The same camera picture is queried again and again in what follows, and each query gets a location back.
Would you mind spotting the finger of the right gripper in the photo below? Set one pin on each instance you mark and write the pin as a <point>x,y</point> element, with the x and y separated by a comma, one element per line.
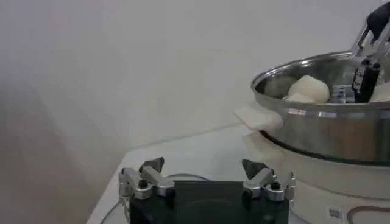
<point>365,80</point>

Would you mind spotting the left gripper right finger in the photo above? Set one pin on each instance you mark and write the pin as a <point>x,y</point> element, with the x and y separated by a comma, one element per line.
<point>262,179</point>

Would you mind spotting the white steamer base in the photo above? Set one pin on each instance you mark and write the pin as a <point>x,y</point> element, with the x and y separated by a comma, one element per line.
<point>320,188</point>

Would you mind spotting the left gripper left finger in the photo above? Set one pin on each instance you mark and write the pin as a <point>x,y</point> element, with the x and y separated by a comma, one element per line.
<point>155,179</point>

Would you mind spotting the glass lid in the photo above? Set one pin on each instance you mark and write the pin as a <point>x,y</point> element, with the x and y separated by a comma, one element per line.
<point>189,176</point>

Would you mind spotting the steel steamer pot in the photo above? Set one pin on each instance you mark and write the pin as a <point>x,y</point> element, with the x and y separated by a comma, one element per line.
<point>329,134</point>

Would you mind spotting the white steamed bun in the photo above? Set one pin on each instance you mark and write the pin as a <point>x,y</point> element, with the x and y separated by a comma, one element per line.
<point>300,98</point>
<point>310,86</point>

